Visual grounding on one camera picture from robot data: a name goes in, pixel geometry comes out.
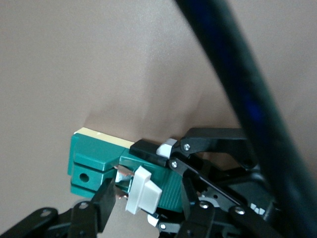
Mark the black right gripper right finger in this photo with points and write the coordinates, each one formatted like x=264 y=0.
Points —
x=205 y=223

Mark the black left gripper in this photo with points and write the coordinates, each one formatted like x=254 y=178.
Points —
x=252 y=191

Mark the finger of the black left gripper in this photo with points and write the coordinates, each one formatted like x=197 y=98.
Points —
x=168 y=230

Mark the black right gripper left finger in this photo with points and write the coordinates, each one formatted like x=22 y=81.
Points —
x=74 y=220

